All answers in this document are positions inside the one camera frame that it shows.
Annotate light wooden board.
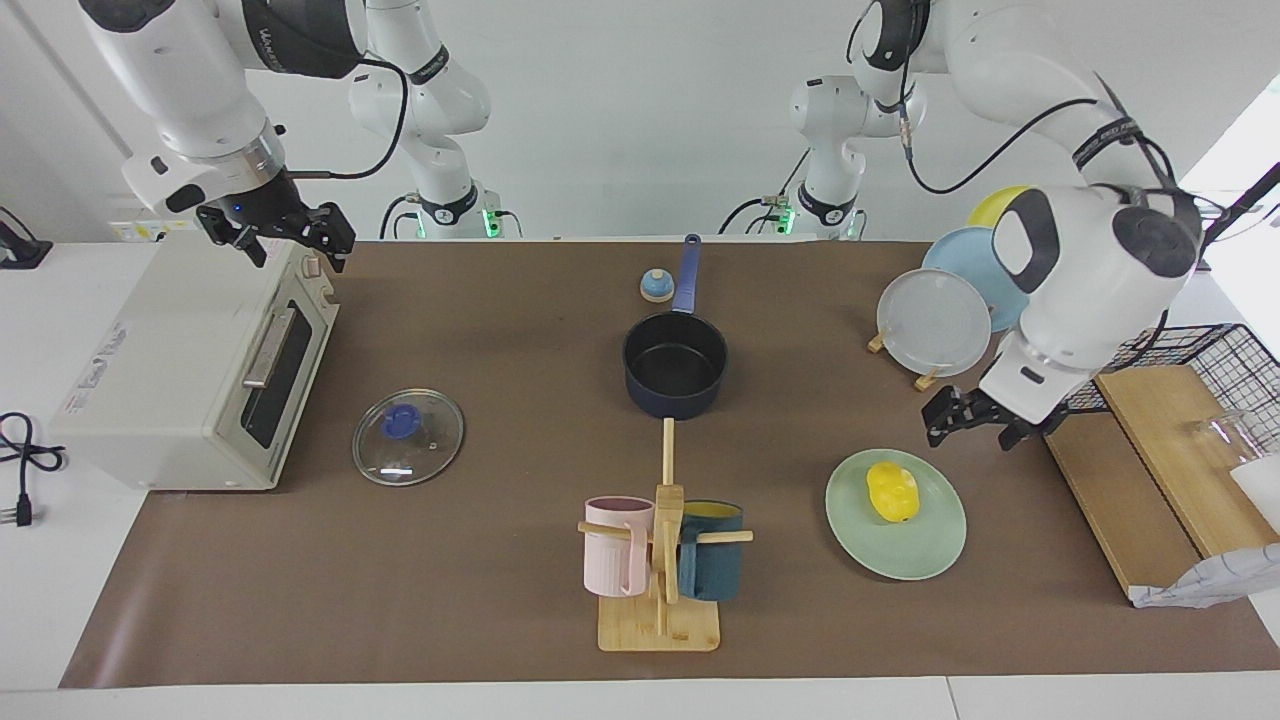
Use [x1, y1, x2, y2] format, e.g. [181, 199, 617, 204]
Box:
[1090, 364, 1280, 559]

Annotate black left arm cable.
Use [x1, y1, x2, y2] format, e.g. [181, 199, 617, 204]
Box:
[850, 0, 1206, 216]

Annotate black base cable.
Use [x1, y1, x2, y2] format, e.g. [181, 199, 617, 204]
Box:
[380, 193, 421, 241]
[718, 150, 813, 241]

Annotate black power cable with plug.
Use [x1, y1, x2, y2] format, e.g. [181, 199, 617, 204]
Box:
[0, 412, 66, 528]

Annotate black pole stand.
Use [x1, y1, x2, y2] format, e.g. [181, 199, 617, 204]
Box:
[1195, 160, 1280, 271]

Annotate brown table mat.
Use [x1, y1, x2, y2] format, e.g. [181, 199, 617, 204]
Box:
[58, 240, 1280, 689]

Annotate yellow potato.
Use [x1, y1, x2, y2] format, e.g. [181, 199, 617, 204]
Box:
[865, 461, 920, 524]

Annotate beige toaster oven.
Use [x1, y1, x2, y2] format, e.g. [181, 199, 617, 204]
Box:
[48, 232, 341, 492]

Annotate dark teal mug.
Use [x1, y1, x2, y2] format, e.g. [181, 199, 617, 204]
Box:
[678, 500, 745, 603]

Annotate brown wooden board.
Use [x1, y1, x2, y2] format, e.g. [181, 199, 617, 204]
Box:
[1040, 410, 1201, 601]

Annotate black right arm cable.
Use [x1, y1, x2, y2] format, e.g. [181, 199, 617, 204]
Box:
[270, 55, 413, 183]

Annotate white patterned cloth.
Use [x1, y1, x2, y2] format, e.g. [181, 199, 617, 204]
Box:
[1130, 543, 1280, 609]

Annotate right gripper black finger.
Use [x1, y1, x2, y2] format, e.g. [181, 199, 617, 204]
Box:
[195, 205, 271, 269]
[305, 203, 357, 273]

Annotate white wall socket box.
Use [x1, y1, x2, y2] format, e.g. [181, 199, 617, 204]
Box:
[108, 215, 201, 243]

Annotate black wire basket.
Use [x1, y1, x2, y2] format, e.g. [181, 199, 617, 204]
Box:
[1060, 323, 1280, 461]

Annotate white container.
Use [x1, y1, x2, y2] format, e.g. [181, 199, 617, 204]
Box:
[1230, 458, 1280, 531]

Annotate black clamp base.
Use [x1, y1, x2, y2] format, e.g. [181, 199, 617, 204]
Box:
[0, 207, 53, 269]

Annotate grey plate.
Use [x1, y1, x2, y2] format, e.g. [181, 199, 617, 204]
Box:
[876, 268, 993, 379]

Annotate light blue plate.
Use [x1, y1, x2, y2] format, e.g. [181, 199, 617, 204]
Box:
[922, 227, 1031, 333]

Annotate wooden plate rack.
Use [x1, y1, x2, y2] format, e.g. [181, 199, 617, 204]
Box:
[867, 330, 946, 393]

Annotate dark saucepan with purple handle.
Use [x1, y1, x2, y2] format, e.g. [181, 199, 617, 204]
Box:
[622, 234, 729, 420]

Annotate clear glass cup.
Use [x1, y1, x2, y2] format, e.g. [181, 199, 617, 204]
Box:
[1185, 408, 1280, 471]

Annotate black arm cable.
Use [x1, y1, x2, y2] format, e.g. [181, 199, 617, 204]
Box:
[270, 55, 413, 183]
[850, 0, 1206, 216]

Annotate glass lid with blue knob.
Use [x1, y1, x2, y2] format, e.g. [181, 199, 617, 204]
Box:
[352, 388, 466, 488]

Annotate black right base cable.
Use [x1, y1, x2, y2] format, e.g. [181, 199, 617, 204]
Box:
[380, 193, 421, 241]

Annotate black left base cable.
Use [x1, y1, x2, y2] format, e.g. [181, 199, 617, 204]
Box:
[718, 150, 813, 241]

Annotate light green plate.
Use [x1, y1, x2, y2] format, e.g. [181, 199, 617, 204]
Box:
[825, 448, 968, 582]

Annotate pink mug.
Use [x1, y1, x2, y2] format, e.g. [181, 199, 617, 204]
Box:
[584, 496, 656, 599]

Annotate wooden mug tree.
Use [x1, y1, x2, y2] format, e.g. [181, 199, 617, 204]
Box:
[578, 418, 754, 653]

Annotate yellow plate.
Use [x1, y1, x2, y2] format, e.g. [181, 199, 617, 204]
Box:
[966, 185, 1036, 229]

